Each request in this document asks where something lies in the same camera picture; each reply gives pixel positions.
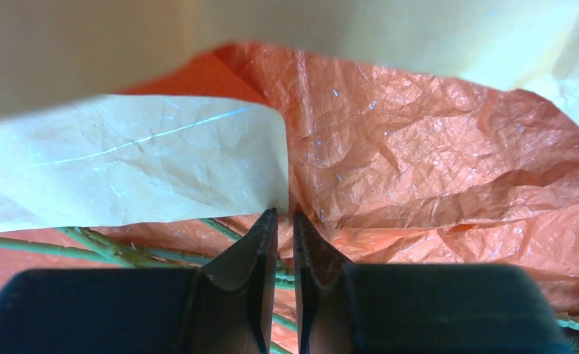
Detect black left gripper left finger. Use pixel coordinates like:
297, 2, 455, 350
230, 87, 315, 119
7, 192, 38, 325
0, 209, 278, 353

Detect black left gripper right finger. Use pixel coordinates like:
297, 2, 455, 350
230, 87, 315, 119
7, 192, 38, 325
294, 212, 570, 353

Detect orange yellow wrapping paper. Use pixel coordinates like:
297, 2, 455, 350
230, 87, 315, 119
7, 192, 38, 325
0, 0, 579, 354

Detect orange flower bouquet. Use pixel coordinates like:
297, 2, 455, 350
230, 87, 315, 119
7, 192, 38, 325
0, 218, 297, 333

